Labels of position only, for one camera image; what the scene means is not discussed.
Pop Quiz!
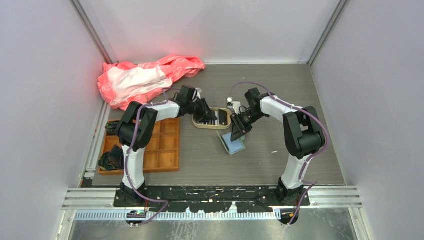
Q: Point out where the pink and white plastic bag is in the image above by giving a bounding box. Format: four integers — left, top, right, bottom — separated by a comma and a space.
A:
97, 54, 206, 111

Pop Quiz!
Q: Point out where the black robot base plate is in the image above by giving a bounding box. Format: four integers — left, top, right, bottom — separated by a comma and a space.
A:
113, 185, 310, 213

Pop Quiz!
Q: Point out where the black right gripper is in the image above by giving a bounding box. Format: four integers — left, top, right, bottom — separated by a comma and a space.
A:
229, 109, 266, 142

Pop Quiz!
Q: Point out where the green leather card holder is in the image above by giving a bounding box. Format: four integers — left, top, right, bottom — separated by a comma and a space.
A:
217, 132, 246, 155

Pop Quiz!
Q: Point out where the orange compartment organizer box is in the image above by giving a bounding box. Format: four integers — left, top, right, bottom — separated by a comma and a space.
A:
97, 118, 180, 176

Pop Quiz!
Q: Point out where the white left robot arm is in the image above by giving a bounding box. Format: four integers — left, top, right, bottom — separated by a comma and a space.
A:
115, 85, 218, 207

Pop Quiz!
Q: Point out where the black roll in organizer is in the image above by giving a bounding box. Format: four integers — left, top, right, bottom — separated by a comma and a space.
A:
97, 145, 124, 171

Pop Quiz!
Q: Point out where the beige oval card tray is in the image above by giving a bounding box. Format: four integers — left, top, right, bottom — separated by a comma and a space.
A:
191, 107, 232, 130

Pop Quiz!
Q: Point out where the stack of credit cards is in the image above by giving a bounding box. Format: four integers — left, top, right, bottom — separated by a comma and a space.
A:
208, 109, 228, 126

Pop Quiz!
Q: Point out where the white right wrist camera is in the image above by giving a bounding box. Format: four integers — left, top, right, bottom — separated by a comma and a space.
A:
227, 97, 242, 115

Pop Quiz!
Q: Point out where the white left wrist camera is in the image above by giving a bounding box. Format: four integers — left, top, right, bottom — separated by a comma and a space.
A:
193, 87, 202, 101

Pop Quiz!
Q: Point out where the dark bundle in organizer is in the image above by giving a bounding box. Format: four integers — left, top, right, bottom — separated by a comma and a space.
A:
104, 120, 120, 136

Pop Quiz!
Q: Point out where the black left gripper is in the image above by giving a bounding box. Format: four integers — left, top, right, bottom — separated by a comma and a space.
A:
187, 98, 218, 123

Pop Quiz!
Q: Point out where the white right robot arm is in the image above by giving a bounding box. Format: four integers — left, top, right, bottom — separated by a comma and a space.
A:
221, 88, 328, 206

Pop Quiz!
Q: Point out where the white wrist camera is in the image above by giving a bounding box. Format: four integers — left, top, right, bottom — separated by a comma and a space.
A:
227, 97, 242, 115
193, 87, 202, 101

